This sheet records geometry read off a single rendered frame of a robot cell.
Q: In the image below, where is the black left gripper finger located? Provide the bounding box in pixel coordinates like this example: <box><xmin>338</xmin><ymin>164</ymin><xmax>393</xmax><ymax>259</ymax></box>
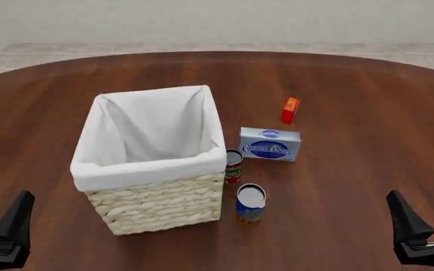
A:
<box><xmin>0</xmin><ymin>190</ymin><xmax>36</xmax><ymax>251</ymax></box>

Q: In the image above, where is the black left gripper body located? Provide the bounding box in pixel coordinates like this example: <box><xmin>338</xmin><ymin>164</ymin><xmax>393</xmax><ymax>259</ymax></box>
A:
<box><xmin>0</xmin><ymin>242</ymin><xmax>32</xmax><ymax>269</ymax></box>

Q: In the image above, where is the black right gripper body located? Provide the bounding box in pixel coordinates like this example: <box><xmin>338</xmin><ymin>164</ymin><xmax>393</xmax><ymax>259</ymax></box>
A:
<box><xmin>393</xmin><ymin>239</ymin><xmax>434</xmax><ymax>266</ymax></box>

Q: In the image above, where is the blue cream cheese box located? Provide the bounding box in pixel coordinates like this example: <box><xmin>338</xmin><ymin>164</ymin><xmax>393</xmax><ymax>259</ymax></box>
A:
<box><xmin>238</xmin><ymin>126</ymin><xmax>302</xmax><ymax>164</ymax></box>

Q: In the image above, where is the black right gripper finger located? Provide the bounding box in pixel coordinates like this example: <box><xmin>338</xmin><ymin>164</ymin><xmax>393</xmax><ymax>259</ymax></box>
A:
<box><xmin>385</xmin><ymin>189</ymin><xmax>434</xmax><ymax>248</ymax></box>

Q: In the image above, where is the white wicker basket cloth liner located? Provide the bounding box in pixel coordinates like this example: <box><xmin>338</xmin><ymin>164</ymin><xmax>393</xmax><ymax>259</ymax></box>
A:
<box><xmin>69</xmin><ymin>84</ymin><xmax>228</xmax><ymax>237</ymax></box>

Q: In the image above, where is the red green tomato sauce can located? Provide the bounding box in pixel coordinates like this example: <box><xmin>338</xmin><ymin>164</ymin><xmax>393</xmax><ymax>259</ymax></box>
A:
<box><xmin>224</xmin><ymin>148</ymin><xmax>245</xmax><ymax>185</ymax></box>

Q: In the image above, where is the blue alphabet soup can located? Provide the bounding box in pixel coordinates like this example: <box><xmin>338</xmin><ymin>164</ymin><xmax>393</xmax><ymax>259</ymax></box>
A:
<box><xmin>235</xmin><ymin>183</ymin><xmax>267</xmax><ymax>226</ymax></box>

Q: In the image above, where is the small orange red box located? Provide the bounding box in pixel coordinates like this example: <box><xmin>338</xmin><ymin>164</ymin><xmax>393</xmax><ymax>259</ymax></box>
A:
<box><xmin>280</xmin><ymin>97</ymin><xmax>301</xmax><ymax>124</ymax></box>

